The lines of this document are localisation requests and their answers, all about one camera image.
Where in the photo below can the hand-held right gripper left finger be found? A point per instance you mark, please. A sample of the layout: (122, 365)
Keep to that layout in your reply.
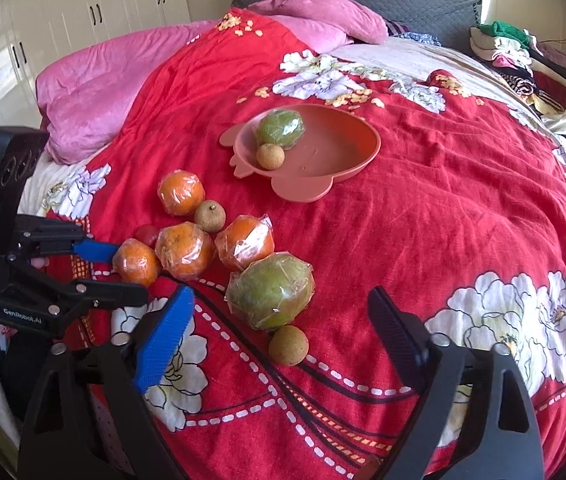
(163, 340)

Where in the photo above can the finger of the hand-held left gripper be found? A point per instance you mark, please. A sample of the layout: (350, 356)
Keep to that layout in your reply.
(108, 294)
(94, 251)

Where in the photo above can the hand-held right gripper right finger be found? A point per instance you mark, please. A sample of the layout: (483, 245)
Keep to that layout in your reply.
(398, 330)

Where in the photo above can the orange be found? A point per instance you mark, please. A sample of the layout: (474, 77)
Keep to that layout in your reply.
(181, 192)
(245, 242)
(135, 261)
(185, 251)

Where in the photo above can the small red tomato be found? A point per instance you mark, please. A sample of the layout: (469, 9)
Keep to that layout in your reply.
(146, 235)

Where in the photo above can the brown longan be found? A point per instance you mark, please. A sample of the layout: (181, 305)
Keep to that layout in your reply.
(269, 156)
(288, 345)
(209, 216)

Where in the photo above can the large green fruit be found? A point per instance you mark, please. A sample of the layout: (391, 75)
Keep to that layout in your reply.
(269, 290)

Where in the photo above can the terracotta pink plate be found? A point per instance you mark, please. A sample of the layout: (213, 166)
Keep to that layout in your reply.
(323, 155)

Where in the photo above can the small green fruit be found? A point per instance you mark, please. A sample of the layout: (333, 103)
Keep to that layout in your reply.
(279, 129)

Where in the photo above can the red floral blanket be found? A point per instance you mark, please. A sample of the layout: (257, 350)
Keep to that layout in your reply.
(413, 240)

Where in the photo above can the pink quilt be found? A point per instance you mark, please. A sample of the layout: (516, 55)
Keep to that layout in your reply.
(93, 85)

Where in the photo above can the white wardrobe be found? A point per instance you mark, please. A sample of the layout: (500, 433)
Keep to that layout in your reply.
(63, 15)

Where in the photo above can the dark patterned cloth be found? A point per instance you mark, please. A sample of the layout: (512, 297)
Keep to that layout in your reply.
(408, 32)

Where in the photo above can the pile of folded clothes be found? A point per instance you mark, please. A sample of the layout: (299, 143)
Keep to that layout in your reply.
(518, 55)

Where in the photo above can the pink pillow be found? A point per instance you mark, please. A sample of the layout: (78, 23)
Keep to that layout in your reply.
(328, 20)

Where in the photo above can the grey quilted headboard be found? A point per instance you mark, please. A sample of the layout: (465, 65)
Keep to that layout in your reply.
(413, 0)

